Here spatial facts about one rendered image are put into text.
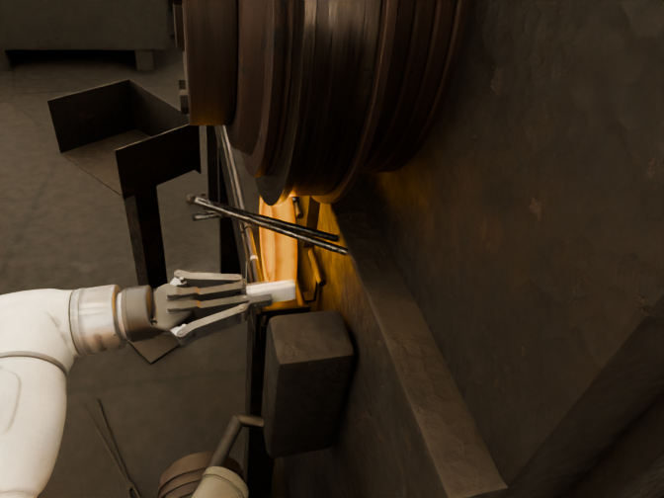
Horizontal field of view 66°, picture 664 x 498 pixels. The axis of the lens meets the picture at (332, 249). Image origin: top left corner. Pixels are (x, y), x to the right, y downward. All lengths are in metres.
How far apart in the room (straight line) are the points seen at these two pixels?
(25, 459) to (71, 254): 1.39
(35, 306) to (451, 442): 0.53
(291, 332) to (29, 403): 0.30
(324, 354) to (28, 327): 0.36
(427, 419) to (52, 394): 0.42
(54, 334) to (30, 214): 1.49
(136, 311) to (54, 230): 1.40
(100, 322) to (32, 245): 1.35
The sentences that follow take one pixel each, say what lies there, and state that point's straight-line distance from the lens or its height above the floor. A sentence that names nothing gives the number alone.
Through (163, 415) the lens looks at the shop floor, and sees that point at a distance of 1.51.
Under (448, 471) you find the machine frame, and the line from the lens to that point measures 0.49.
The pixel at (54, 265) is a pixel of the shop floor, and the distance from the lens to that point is 1.96.
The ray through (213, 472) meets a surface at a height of 0.69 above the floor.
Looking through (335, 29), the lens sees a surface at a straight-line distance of 0.43.
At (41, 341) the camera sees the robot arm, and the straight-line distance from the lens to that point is 0.72.
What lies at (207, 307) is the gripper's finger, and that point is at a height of 0.75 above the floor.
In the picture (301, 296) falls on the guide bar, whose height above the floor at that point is 0.70.
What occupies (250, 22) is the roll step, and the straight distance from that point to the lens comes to 0.48.
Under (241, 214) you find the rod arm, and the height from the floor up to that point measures 0.89.
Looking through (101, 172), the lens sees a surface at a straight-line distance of 1.27.
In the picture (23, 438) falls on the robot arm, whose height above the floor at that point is 0.76.
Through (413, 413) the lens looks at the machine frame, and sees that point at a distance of 0.51.
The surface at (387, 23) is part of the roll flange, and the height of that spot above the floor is 1.17.
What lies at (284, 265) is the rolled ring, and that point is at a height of 0.78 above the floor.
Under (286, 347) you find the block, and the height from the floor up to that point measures 0.80.
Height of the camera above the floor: 1.29
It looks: 41 degrees down
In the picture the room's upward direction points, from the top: 10 degrees clockwise
